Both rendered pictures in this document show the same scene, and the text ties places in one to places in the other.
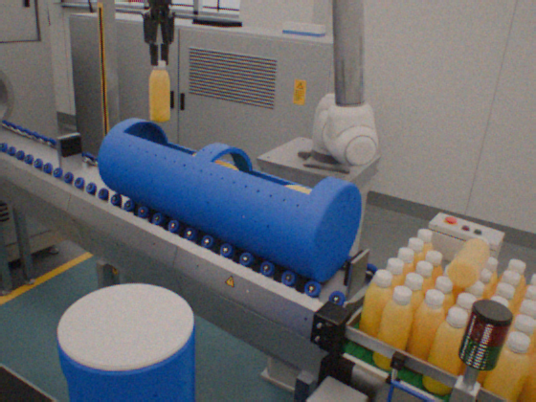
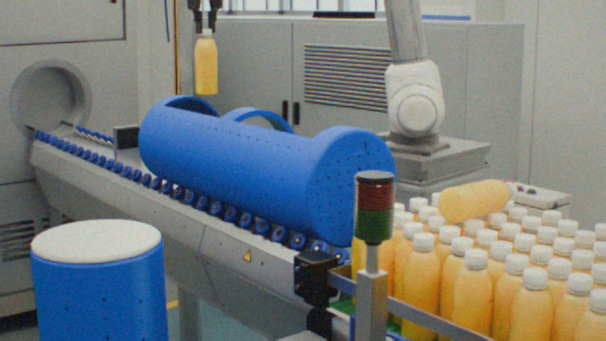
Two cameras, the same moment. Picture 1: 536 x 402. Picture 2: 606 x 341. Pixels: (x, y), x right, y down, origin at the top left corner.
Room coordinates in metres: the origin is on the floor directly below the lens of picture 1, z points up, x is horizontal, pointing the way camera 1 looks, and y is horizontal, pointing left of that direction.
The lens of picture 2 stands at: (-0.49, -0.61, 1.52)
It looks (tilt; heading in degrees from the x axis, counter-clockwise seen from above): 13 degrees down; 18
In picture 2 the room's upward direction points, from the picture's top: straight up
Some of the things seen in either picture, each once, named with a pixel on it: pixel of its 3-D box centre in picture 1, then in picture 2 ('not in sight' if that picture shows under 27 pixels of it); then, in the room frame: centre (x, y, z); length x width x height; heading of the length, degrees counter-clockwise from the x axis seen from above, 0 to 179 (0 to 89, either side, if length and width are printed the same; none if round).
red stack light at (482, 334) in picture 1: (487, 324); (374, 192); (0.62, -0.37, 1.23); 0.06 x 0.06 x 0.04
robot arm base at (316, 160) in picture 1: (325, 155); (408, 138); (1.81, -0.21, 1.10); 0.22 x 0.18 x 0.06; 75
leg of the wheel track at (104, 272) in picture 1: (109, 323); not in sight; (1.67, 0.65, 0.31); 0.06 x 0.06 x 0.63; 56
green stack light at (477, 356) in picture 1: (480, 346); (373, 221); (0.62, -0.37, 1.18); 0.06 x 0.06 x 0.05
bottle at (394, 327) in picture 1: (393, 329); (376, 273); (0.90, -0.31, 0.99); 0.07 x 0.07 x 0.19
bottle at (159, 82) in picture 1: (160, 93); (205, 63); (1.64, 0.40, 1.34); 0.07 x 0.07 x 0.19
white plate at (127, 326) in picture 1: (127, 322); (97, 240); (0.80, 0.28, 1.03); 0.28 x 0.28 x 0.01
